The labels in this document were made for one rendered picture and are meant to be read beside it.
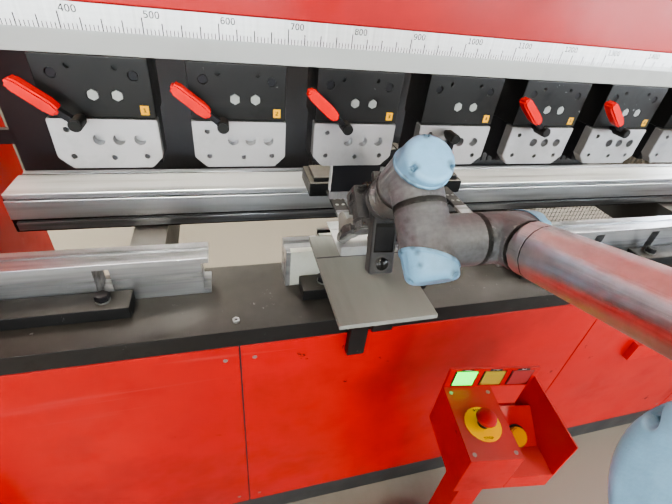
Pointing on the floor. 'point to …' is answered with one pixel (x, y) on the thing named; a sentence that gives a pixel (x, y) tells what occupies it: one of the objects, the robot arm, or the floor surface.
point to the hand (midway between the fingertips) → (355, 241)
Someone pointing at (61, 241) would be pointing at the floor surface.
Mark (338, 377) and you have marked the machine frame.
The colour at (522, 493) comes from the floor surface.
